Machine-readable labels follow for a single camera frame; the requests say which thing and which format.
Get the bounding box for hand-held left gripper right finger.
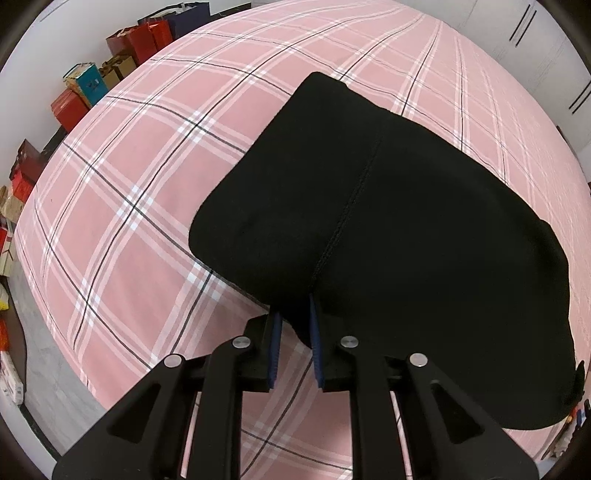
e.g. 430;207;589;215
308;294;540;480

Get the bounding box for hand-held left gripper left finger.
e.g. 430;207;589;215
52;311;283;480

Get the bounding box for black pants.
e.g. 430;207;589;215
188;71;585;430

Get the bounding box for pink plaid bed sheet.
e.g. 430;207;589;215
14;0;591;480

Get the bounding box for white box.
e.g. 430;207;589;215
0;351;26;407

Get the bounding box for cardboard box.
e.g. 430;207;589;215
1;187;26;220

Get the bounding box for dark red box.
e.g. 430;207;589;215
9;140;47;185

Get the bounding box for brown box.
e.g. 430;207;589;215
99;54;137;90

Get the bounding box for teal box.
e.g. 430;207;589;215
62;62;109;107

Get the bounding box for red gift bag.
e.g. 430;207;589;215
137;16;174;51

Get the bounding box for navy gift bag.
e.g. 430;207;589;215
168;4;211;40

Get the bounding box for white wardrobe with black handles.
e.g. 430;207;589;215
402;0;591;185

